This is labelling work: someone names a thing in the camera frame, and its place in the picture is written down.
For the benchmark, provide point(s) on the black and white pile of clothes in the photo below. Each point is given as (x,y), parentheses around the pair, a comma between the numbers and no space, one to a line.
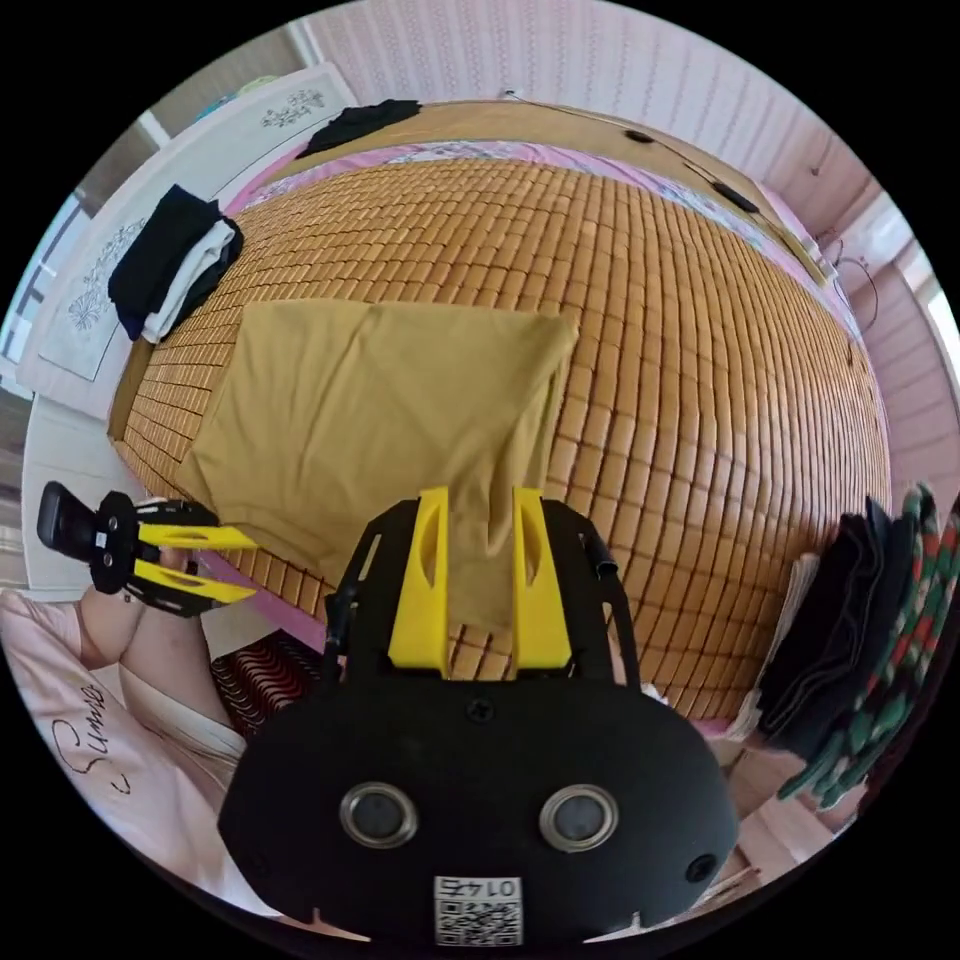
(169,266)

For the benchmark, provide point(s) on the person's left hand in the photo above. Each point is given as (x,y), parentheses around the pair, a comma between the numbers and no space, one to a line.
(178,561)

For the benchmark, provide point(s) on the dark and green pile of clothes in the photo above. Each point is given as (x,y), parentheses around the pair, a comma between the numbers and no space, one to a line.
(847,637)

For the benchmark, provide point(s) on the person's body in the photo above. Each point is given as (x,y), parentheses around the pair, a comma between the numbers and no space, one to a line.
(105,787)

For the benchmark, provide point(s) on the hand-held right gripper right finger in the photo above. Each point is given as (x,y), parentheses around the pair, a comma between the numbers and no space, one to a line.
(541,600)

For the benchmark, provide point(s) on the yellow t-shirt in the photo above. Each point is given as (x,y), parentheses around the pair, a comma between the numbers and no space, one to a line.
(337,420)

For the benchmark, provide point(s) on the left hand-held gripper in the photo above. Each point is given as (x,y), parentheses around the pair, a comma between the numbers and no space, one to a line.
(112,547)

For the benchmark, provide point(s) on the bed with woven mat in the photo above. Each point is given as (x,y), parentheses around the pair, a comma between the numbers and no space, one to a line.
(675,390)

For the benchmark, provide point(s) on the black garment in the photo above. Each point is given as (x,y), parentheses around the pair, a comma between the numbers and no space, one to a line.
(360,124)

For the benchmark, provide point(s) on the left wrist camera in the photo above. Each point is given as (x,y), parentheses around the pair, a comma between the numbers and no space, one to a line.
(58,517)

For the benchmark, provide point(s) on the white cupboard with flower print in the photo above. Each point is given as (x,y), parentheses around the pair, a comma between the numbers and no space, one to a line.
(97,300)

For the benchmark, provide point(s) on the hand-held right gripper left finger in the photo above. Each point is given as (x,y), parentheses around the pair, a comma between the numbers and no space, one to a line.
(417,592)

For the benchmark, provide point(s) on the person's left forearm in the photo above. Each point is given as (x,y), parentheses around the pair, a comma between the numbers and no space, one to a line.
(161,660)

